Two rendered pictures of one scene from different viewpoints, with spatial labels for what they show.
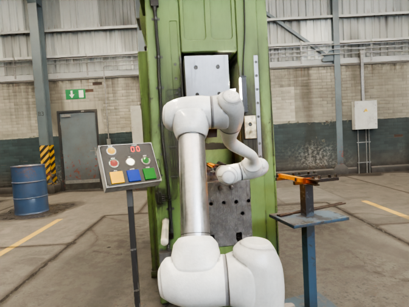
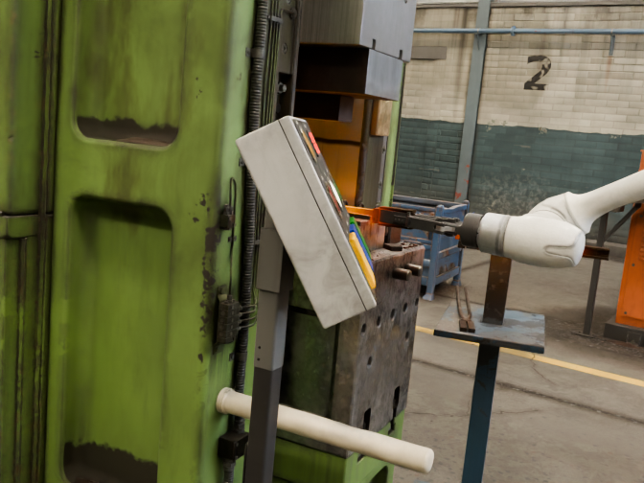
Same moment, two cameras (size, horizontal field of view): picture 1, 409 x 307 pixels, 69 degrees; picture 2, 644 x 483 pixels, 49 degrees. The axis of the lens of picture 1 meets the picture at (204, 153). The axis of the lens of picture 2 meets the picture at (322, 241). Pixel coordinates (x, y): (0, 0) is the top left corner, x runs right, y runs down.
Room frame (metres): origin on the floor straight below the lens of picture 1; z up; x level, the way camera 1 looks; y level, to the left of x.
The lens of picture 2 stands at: (1.23, 1.39, 1.18)
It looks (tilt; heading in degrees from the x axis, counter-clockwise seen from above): 9 degrees down; 303
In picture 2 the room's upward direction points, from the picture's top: 5 degrees clockwise
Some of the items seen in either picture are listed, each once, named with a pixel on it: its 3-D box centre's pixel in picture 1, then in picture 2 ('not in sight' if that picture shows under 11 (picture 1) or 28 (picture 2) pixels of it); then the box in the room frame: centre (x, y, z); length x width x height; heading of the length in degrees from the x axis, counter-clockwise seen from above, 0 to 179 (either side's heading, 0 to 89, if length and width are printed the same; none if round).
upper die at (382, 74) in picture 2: not in sight; (303, 72); (2.24, -0.03, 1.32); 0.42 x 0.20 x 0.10; 6
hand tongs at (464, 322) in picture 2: (313, 208); (464, 306); (2.05, -0.73, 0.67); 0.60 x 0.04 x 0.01; 114
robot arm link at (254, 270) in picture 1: (254, 273); not in sight; (0.93, -0.14, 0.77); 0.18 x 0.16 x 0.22; 90
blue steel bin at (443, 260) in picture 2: not in sight; (383, 237); (3.98, -3.80, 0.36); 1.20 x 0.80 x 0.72; 6
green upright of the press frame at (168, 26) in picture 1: (168, 147); (171, 132); (2.36, 0.28, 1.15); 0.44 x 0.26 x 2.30; 6
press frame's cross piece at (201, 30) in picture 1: (204, 29); not in sight; (2.40, -0.05, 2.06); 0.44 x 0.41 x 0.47; 6
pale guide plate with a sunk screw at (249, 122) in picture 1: (249, 127); (382, 103); (2.20, -0.35, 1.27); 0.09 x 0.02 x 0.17; 96
